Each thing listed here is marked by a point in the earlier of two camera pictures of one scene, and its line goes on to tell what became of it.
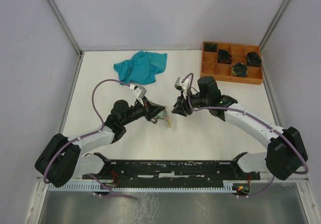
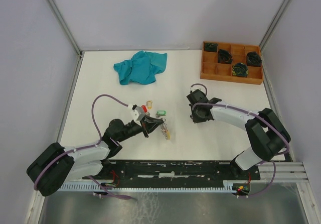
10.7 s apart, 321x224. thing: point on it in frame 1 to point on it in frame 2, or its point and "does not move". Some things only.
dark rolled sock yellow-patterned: (240, 69) does not move
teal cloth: (142, 69) does not move
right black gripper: (180, 107) to (196, 119)
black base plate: (174, 174) does not move
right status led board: (243, 187) does not move
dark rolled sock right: (253, 59) does not move
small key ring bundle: (167, 121) to (164, 130)
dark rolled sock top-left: (211, 47) does not move
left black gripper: (151, 110) to (149, 126)
